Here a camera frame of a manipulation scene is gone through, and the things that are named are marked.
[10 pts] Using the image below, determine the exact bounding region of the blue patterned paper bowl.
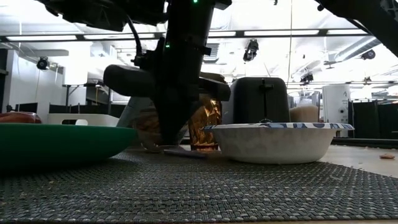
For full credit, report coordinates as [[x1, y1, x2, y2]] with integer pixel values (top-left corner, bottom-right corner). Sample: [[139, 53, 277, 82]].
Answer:
[[203, 122, 355, 165]]

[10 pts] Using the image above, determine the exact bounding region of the black monitor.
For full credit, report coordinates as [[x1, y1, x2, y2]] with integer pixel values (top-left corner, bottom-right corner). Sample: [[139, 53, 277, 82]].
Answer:
[[15, 102, 39, 113]]

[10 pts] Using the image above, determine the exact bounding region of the spoon with lilac handle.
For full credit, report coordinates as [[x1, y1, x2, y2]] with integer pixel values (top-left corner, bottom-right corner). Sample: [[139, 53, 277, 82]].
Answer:
[[139, 141, 208, 159]]

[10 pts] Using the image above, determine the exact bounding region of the black toaster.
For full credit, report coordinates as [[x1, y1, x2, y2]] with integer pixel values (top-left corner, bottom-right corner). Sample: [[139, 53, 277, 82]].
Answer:
[[229, 77, 290, 124]]

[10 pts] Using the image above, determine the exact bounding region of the green plate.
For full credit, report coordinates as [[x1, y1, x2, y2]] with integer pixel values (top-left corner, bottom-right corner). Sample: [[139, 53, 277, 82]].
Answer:
[[0, 123, 138, 170]]

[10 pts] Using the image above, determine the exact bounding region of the black aluminium frame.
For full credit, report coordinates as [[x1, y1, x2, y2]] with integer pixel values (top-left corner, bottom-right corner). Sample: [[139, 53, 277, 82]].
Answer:
[[0, 27, 398, 149]]

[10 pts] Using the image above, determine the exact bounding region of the black room partition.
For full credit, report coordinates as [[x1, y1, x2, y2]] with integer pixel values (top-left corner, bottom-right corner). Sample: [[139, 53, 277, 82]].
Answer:
[[348, 99, 398, 139]]

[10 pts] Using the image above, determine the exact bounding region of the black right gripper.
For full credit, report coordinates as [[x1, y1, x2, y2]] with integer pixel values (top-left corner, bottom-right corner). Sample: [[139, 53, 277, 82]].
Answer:
[[103, 37, 233, 146]]

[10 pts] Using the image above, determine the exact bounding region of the clear glass of milk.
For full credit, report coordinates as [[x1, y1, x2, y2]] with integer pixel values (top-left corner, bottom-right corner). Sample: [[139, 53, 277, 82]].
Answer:
[[288, 90, 322, 123]]

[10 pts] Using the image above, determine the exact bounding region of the white plastic tray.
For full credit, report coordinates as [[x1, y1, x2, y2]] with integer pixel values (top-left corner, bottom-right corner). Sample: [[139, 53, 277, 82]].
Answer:
[[47, 113, 121, 128]]

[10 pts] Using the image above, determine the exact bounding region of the amber faceted glass tumbler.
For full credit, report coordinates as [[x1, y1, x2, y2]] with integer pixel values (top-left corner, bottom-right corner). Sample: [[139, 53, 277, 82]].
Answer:
[[188, 96, 222, 152]]

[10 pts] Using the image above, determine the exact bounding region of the grey woven placemat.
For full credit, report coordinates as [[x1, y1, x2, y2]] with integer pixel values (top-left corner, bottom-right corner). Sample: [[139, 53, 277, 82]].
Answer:
[[0, 149, 398, 223]]

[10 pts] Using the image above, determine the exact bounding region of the cinnamon squares cereal box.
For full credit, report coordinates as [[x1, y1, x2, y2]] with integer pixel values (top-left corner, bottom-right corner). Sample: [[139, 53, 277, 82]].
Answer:
[[116, 95, 190, 149]]

